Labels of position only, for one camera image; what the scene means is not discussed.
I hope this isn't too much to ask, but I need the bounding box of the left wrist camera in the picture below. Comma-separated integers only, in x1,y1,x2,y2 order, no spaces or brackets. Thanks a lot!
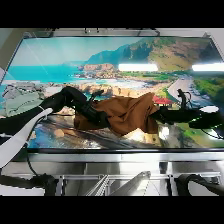
89,89,105,102

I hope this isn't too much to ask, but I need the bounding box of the pale green garment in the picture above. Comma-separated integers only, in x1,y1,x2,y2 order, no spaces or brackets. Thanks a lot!
0,91,46,118

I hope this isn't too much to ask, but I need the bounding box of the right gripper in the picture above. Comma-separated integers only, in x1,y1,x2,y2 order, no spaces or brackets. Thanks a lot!
151,105,176,126

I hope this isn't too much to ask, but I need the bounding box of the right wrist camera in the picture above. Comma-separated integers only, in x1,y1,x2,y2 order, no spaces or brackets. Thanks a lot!
176,87,193,110

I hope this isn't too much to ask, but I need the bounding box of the black cable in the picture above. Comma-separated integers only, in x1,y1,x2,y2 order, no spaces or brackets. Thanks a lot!
24,113,52,178

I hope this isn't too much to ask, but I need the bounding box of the brown polo shirt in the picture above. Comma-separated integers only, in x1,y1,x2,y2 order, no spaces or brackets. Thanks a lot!
73,92,162,137

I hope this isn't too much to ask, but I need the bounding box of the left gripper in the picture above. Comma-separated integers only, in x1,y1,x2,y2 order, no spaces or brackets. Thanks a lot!
82,101,111,130

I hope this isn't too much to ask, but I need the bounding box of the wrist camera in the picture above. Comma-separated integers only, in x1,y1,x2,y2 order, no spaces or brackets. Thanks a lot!
176,87,193,110
89,89,105,102

